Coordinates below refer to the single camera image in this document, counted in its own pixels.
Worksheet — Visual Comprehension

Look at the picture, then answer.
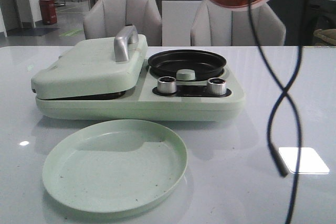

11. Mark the green sandwich maker lid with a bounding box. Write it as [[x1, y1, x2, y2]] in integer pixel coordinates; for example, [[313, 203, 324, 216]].
[[31, 26, 148, 100]]

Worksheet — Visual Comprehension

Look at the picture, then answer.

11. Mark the green breakfast maker base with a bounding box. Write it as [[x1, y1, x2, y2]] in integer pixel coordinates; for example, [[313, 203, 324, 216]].
[[35, 61, 245, 121]]

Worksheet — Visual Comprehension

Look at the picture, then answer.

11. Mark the left silver control knob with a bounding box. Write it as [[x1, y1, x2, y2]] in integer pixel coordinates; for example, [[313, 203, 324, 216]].
[[157, 76, 177, 94]]

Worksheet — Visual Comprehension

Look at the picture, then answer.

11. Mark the silver control knob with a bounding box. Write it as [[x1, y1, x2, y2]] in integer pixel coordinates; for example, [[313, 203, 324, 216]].
[[206, 78, 227, 96], [157, 76, 177, 94]]

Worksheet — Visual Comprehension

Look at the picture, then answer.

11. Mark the right silver control knob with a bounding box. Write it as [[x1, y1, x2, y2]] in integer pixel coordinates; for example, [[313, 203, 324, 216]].
[[206, 78, 227, 96]]

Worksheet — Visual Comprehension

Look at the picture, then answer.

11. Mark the black round frying pan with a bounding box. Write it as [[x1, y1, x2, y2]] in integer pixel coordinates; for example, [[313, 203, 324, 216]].
[[148, 49, 227, 81]]

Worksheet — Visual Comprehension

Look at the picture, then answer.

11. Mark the right grey upholstered chair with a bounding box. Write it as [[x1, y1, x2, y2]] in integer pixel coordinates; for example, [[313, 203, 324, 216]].
[[190, 0, 286, 46]]

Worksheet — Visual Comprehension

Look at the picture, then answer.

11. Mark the grey upholstered chair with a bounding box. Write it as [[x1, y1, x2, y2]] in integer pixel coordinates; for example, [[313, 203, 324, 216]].
[[83, 0, 162, 46], [190, 0, 286, 46]]

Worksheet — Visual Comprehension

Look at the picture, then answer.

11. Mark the light green round plate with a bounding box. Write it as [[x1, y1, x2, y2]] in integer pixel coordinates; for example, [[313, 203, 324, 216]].
[[42, 120, 188, 217]]

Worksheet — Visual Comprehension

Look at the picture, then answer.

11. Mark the white cabinet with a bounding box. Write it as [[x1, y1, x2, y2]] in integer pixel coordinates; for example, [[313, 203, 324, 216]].
[[162, 0, 203, 46]]

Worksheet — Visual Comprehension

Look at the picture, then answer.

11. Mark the left grey upholstered chair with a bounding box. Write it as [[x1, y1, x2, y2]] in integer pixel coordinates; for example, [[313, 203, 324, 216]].
[[83, 0, 162, 46]]

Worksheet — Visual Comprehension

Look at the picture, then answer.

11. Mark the red trash bin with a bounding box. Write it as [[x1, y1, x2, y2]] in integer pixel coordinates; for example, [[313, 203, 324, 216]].
[[39, 0, 57, 25]]

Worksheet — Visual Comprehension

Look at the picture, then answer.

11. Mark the dark counter with white top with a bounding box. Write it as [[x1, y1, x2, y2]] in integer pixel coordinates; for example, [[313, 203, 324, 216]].
[[268, 0, 310, 46]]

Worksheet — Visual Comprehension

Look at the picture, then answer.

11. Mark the beige cushion at right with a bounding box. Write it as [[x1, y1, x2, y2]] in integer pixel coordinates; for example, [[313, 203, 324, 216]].
[[313, 28, 336, 46]]

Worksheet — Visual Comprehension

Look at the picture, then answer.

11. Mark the dark appliance at right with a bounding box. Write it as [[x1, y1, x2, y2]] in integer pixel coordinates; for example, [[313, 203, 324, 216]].
[[298, 0, 335, 46]]

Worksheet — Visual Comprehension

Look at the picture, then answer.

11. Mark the black dangling cable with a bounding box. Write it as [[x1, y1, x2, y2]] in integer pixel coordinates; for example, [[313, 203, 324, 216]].
[[248, 0, 305, 224]]

